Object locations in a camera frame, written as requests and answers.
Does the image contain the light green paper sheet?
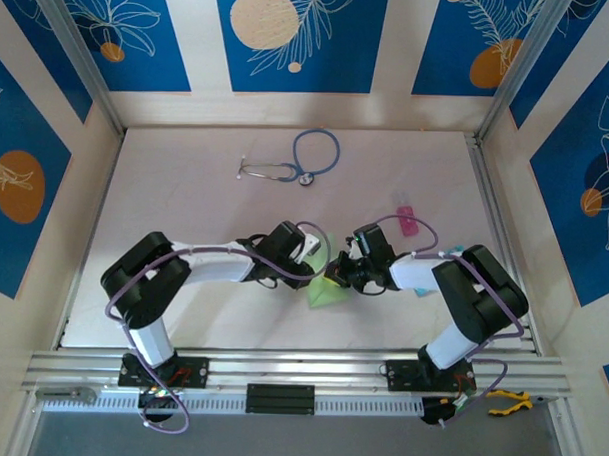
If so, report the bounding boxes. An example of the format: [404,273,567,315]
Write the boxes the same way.
[304,229,358,310]

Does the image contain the pink plastic box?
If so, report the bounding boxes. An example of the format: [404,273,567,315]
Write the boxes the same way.
[394,205,420,237]

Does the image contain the light blue snack packet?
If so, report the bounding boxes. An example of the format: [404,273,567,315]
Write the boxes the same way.
[412,243,466,300]

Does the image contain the blue stethoscope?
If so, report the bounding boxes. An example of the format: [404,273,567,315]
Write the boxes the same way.
[235,126,342,189]

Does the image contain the black controller box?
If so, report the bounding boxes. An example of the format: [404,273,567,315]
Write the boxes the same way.
[420,395,480,428]
[136,384,181,411]

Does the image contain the yellow and black pliers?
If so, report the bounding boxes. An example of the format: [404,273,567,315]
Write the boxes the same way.
[485,387,561,420]

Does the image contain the aluminium mounting rail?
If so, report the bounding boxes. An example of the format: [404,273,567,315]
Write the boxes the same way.
[21,333,574,413]

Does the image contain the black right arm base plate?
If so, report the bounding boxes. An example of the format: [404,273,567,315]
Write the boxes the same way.
[383,358,480,396]

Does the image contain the aluminium table side rail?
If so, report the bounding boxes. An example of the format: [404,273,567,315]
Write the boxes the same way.
[457,133,549,355]

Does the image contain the white slotted cable duct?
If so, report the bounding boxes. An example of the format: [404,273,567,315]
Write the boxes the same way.
[40,382,426,425]

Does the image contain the black rail bracket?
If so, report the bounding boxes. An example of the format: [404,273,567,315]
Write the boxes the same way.
[245,382,317,416]

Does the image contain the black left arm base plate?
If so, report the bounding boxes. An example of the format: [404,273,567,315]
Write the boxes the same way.
[117,353,211,391]

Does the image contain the aluminium frame post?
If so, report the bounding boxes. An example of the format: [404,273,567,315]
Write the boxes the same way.
[23,0,131,136]
[475,0,589,147]

